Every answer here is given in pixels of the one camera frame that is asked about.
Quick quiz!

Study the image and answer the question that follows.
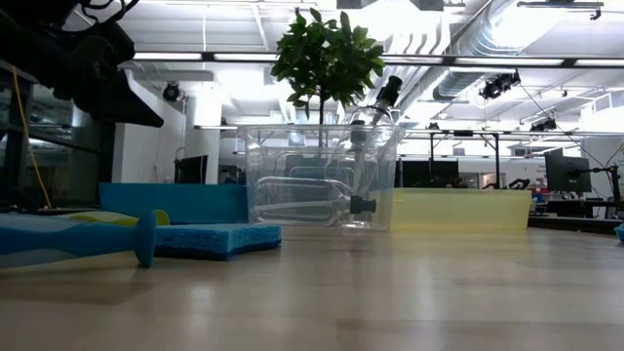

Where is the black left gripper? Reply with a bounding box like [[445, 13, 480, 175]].
[[53, 21, 165, 129]]

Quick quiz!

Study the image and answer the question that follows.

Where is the yellow-green dish brush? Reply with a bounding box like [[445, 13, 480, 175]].
[[58, 209, 171, 228]]

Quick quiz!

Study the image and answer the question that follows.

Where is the light blue sponge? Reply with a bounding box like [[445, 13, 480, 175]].
[[154, 222, 283, 261]]

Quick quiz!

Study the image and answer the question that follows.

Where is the clear pump bottle black top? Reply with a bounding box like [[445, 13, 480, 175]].
[[335, 75, 405, 196], [253, 175, 378, 228], [335, 119, 376, 196]]

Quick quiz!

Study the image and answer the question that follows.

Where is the long ceiling light strip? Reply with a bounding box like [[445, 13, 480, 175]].
[[379, 56, 624, 68], [131, 51, 279, 63]]

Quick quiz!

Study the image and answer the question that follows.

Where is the black computer monitor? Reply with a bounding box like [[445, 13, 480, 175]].
[[544, 148, 594, 195], [174, 154, 210, 185]]

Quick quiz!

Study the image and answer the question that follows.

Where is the teal plastic bin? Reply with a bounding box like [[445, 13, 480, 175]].
[[98, 182, 251, 225]]

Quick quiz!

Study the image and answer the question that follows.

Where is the clear plastic bin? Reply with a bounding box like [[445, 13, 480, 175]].
[[237, 123, 407, 231]]

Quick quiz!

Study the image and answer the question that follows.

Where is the green plant in black pot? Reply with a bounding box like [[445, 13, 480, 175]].
[[270, 7, 386, 147]]

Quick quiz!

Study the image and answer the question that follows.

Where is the black wide screen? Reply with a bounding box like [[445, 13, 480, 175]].
[[402, 160, 459, 189]]

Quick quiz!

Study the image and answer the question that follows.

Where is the yellow plastic bin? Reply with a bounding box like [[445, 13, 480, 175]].
[[389, 188, 533, 233]]

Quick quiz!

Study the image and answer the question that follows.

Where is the yellow hanging cable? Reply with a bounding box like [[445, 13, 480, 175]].
[[12, 67, 54, 210]]

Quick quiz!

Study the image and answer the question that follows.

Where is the silver ceiling air duct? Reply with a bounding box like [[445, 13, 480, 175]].
[[379, 0, 518, 103]]

